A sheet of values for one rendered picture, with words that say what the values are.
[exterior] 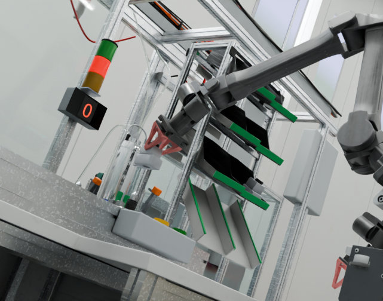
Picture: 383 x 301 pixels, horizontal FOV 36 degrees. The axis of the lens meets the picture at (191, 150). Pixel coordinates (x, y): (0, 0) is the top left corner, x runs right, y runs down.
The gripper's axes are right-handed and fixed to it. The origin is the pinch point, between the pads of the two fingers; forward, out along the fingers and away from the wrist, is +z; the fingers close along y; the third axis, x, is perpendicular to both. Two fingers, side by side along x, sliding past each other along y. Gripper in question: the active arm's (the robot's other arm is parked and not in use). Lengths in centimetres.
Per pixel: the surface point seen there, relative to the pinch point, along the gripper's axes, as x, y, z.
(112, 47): -21.5, 19.1, -10.8
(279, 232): -292, -519, 94
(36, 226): 41, 43, 11
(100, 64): -18.1, 20.0, -5.6
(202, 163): -4.0, -21.8, -4.4
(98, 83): -14.6, 18.2, -2.1
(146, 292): 61, 33, 1
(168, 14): -144, -69, -17
